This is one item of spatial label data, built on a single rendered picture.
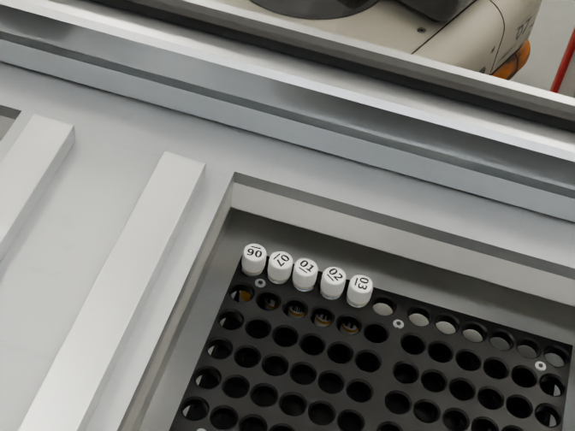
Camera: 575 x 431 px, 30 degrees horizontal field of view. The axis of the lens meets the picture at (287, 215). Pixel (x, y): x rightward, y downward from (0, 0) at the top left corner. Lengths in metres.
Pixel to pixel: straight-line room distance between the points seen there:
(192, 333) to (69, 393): 0.17
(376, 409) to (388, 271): 0.15
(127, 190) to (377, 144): 0.13
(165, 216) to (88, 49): 0.11
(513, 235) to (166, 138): 0.18
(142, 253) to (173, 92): 0.10
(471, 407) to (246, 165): 0.16
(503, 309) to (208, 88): 0.23
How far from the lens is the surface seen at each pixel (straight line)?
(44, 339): 0.48
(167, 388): 0.59
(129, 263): 0.48
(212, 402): 0.51
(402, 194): 0.54
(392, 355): 0.54
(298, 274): 0.55
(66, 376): 0.45
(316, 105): 0.53
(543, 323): 0.66
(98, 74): 0.57
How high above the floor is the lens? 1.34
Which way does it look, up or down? 49 degrees down
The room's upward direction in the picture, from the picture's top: 9 degrees clockwise
